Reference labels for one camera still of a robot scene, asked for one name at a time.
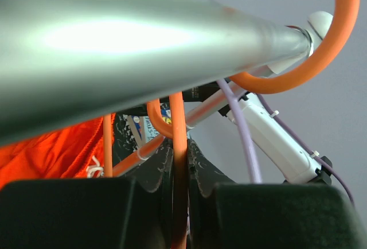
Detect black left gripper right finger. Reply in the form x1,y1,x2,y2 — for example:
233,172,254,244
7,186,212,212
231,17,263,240
188,140,366,248

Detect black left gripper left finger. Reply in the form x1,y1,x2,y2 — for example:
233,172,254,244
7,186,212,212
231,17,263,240
1,139,173,248

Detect orange drawstring shorts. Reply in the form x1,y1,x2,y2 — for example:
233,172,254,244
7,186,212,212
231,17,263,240
1,118,104,187

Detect orange clothes hanger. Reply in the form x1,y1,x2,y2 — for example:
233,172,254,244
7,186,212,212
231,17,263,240
113,0,366,248

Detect lilac wire clothes hanger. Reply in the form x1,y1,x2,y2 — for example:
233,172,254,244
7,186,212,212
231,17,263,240
217,79,263,184

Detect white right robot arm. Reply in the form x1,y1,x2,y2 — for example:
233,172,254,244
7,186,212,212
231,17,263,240
229,82,331,185

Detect black marble table mat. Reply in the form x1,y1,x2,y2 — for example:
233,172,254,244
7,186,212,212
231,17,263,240
112,112,143,166

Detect treehouse children's book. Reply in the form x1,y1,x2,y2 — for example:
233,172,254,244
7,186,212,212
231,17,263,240
127,102,174,145

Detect silver clothes rack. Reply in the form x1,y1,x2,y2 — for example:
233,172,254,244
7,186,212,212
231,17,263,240
1,0,315,147

